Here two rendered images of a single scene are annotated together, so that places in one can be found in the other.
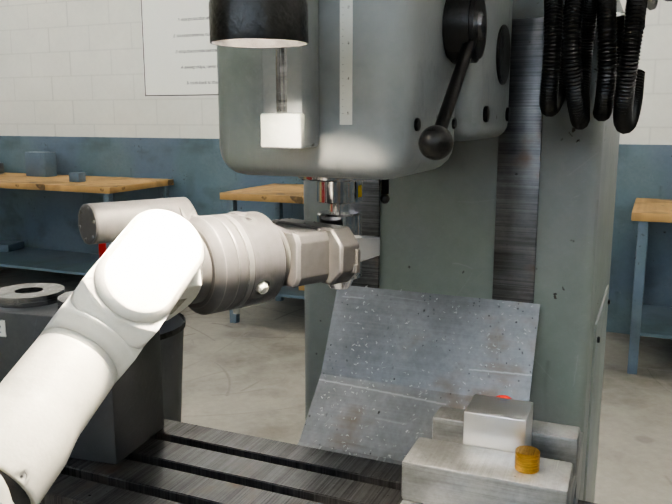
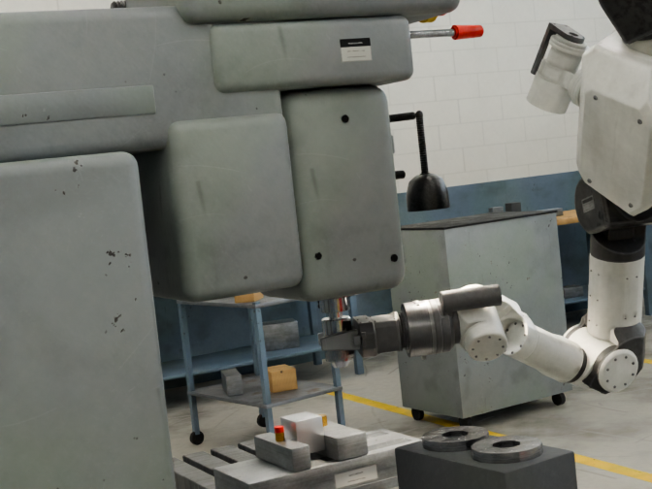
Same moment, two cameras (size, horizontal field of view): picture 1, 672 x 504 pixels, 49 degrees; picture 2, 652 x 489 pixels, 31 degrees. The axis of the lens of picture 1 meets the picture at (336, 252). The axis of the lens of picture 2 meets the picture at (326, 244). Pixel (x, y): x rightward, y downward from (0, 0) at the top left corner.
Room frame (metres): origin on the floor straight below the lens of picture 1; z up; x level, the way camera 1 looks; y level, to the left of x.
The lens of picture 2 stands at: (2.23, 1.20, 1.52)
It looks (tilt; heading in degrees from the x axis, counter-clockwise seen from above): 4 degrees down; 220
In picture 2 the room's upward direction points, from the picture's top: 6 degrees counter-clockwise
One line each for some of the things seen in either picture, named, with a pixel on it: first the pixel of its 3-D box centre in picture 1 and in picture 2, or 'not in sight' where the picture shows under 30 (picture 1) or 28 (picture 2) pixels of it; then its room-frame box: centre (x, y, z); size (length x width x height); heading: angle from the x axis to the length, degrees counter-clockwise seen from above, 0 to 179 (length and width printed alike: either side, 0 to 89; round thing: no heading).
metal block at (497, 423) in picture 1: (498, 434); (302, 433); (0.69, -0.16, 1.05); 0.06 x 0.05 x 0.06; 68
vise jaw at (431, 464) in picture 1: (486, 481); (332, 440); (0.64, -0.14, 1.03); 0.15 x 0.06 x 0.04; 68
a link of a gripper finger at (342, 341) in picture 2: not in sight; (340, 342); (0.78, 0.02, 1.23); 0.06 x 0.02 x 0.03; 134
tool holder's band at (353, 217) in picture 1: (339, 216); (336, 320); (0.76, 0.00, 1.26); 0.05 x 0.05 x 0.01
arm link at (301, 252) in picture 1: (271, 257); (394, 333); (0.70, 0.06, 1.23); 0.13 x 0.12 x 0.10; 44
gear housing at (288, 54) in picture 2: not in sight; (283, 62); (0.80, -0.02, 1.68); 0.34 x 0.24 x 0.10; 157
